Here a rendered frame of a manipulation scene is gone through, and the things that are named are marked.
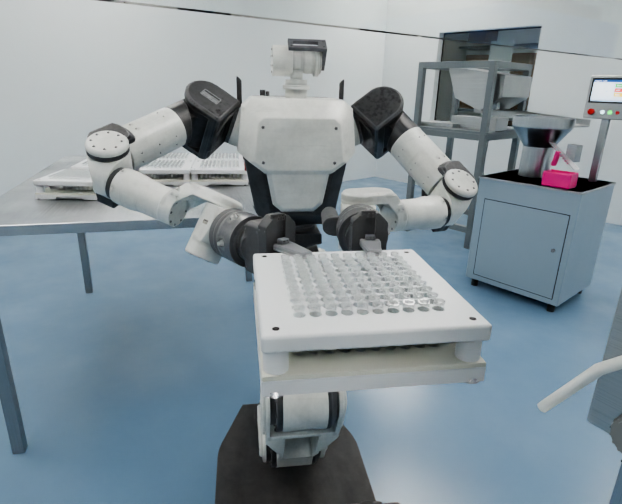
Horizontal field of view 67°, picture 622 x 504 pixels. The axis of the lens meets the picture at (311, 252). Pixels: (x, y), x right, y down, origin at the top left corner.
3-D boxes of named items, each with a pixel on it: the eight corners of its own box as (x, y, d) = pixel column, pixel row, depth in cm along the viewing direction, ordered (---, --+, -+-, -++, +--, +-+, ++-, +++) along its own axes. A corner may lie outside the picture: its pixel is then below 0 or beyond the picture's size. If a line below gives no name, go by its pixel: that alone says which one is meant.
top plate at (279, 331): (491, 341, 50) (494, 324, 50) (260, 355, 47) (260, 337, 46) (412, 260, 73) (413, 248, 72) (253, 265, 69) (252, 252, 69)
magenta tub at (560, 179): (539, 185, 278) (542, 170, 275) (548, 183, 286) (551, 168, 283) (568, 190, 267) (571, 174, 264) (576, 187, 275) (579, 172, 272)
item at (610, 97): (567, 180, 299) (589, 75, 278) (574, 178, 305) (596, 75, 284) (607, 186, 282) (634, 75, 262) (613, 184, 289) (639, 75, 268)
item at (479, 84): (365, 236, 428) (377, 59, 378) (433, 218, 495) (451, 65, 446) (518, 286, 328) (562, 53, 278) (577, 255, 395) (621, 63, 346)
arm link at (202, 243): (230, 202, 77) (197, 191, 85) (203, 261, 77) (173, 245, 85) (278, 226, 85) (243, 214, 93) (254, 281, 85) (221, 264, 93)
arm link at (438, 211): (393, 244, 101) (461, 236, 109) (416, 214, 93) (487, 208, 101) (373, 206, 106) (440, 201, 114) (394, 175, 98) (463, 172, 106)
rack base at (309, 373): (484, 381, 52) (487, 362, 51) (261, 397, 48) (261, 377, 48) (408, 290, 75) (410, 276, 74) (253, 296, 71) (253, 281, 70)
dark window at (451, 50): (433, 121, 640) (442, 32, 604) (433, 121, 641) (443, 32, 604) (528, 129, 548) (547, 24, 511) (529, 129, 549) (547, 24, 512)
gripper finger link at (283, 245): (298, 260, 66) (272, 249, 70) (315, 256, 68) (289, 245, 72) (298, 249, 66) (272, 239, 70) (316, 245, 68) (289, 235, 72)
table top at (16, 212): (65, 161, 276) (64, 155, 275) (252, 159, 303) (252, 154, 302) (-49, 238, 139) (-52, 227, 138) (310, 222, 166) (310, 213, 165)
